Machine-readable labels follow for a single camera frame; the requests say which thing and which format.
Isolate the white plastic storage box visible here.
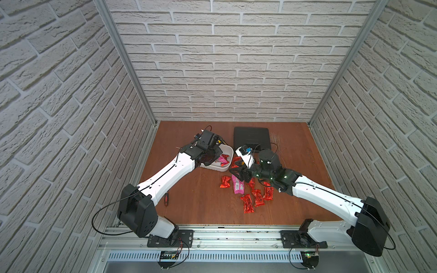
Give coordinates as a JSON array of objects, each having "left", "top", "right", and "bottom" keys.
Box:
[{"left": 200, "top": 144, "right": 234, "bottom": 172}]

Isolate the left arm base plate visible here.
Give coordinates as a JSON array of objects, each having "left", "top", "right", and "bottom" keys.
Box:
[{"left": 147, "top": 229, "right": 194, "bottom": 248}]

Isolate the left controller board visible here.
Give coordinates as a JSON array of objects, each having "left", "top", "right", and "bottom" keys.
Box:
[{"left": 158, "top": 250, "right": 180, "bottom": 269}]

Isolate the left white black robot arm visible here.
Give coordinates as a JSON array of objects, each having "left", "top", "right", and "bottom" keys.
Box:
[{"left": 117, "top": 130, "right": 223, "bottom": 239}]

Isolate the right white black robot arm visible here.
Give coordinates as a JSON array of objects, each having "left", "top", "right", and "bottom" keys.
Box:
[{"left": 231, "top": 145, "right": 391, "bottom": 257}]

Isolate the red tea bag box front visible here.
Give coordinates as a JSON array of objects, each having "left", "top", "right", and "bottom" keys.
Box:
[{"left": 240, "top": 194, "right": 254, "bottom": 213}]

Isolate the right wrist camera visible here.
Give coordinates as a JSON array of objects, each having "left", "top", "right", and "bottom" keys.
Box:
[{"left": 236, "top": 144, "right": 260, "bottom": 170}]

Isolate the aluminium front rail frame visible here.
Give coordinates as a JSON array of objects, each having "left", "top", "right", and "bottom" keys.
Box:
[{"left": 91, "top": 225, "right": 372, "bottom": 270}]

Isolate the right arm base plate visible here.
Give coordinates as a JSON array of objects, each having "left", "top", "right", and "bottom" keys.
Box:
[{"left": 280, "top": 230, "right": 328, "bottom": 250}]

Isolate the black plastic tool case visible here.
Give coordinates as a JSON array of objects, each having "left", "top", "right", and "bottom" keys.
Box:
[{"left": 233, "top": 127, "right": 272, "bottom": 152}]

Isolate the right controller board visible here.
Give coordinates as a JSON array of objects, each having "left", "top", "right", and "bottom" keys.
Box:
[{"left": 300, "top": 252, "right": 319, "bottom": 270}]

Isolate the red tea bag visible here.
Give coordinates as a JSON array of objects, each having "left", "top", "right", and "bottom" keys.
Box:
[
  {"left": 230, "top": 157, "right": 241, "bottom": 169},
  {"left": 220, "top": 175, "right": 232, "bottom": 188},
  {"left": 248, "top": 178, "right": 255, "bottom": 190},
  {"left": 262, "top": 182, "right": 274, "bottom": 201}
]

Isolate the red tea bag box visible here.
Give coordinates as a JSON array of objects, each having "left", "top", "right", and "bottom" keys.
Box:
[
  {"left": 240, "top": 194, "right": 254, "bottom": 213},
  {"left": 252, "top": 189, "right": 265, "bottom": 207}
]

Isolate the pink tea bag packet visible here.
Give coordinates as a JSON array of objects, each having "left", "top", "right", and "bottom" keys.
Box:
[{"left": 231, "top": 175, "right": 245, "bottom": 195}]

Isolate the controller board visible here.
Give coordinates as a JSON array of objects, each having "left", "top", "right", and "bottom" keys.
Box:
[
  {"left": 158, "top": 250, "right": 180, "bottom": 269},
  {"left": 300, "top": 252, "right": 319, "bottom": 270}
]

